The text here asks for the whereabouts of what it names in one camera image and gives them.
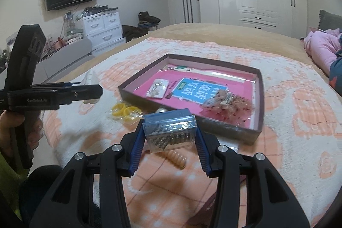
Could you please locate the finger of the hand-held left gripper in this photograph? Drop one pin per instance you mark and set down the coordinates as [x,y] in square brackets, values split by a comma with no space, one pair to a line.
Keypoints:
[85,91]
[53,85]

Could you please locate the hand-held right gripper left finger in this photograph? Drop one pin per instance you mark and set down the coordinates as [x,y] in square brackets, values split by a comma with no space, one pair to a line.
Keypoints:
[137,142]

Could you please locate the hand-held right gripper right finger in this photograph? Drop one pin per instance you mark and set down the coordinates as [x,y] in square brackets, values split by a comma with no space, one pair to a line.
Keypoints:
[203,147]

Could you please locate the white hair claw clip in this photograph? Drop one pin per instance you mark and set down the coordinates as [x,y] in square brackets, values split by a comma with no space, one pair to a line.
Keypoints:
[89,77]

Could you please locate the clear plastic bead box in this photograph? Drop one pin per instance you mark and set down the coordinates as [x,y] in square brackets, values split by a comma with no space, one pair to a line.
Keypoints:
[168,131]

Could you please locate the shallow brown cardboard box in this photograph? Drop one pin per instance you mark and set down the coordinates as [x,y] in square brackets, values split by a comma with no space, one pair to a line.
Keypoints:
[240,134]

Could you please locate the person's left forearm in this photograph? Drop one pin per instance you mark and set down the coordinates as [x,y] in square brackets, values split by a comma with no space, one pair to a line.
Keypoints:
[8,185]

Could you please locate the clear red-dotted jewelry bag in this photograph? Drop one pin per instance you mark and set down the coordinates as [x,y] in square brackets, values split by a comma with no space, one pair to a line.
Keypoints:
[229,107]

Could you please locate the person's left hand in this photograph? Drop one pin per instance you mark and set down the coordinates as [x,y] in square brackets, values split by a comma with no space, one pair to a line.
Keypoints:
[5,131]

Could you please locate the grey padded bench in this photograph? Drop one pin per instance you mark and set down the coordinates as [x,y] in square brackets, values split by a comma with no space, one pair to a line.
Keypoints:
[66,57]

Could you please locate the blue printed booklet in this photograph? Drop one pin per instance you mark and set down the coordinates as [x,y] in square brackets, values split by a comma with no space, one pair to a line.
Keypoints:
[192,91]

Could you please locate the small clear earring bag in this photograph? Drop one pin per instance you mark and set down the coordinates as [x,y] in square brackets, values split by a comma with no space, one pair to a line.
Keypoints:
[157,87]

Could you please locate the cluttered small shelf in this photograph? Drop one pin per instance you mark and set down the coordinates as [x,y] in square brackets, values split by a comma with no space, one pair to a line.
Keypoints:
[72,27]

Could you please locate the white drawer cabinet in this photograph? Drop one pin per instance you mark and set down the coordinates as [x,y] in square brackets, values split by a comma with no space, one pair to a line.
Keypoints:
[104,30]

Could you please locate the dark bag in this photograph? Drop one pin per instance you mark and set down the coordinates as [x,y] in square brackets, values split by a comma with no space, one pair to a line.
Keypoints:
[133,33]

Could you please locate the white and peach printed blanket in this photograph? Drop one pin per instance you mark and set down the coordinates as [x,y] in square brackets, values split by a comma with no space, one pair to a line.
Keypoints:
[280,110]

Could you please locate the dark clothes pile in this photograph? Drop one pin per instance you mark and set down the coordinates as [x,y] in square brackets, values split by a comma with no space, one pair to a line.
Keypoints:
[148,19]

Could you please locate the bed with tan cover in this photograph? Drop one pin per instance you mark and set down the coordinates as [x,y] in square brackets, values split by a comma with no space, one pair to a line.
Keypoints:
[213,33]

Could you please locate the pink quilt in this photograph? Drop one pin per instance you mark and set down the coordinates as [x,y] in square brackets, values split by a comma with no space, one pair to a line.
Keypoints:
[320,49]

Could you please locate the grey pillow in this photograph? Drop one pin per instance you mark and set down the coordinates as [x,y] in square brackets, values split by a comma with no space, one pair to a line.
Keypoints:
[330,20]

